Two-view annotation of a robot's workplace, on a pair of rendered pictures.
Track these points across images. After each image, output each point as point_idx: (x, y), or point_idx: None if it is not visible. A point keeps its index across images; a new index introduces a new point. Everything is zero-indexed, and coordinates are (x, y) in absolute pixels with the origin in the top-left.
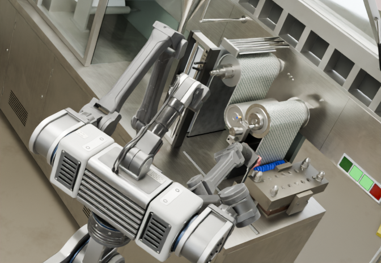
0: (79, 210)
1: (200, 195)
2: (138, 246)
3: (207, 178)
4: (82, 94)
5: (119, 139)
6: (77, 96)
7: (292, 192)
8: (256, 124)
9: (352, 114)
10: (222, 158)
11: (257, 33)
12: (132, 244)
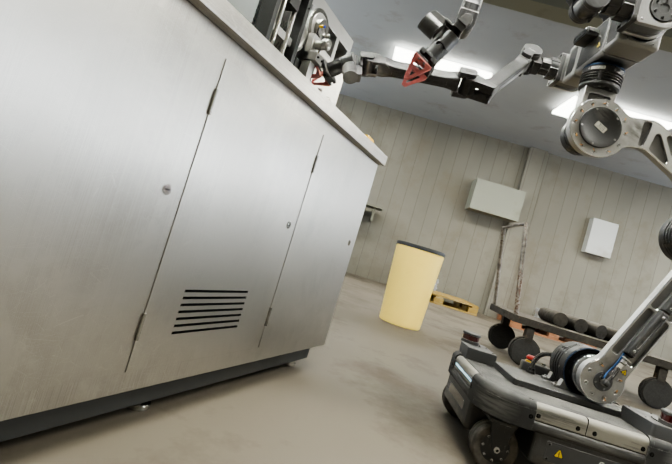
0: (160, 345)
1: (498, 73)
2: (297, 258)
3: (453, 71)
4: (161, 21)
5: (272, 102)
6: (137, 28)
7: None
8: (325, 33)
9: None
10: (393, 63)
11: None
12: (288, 266)
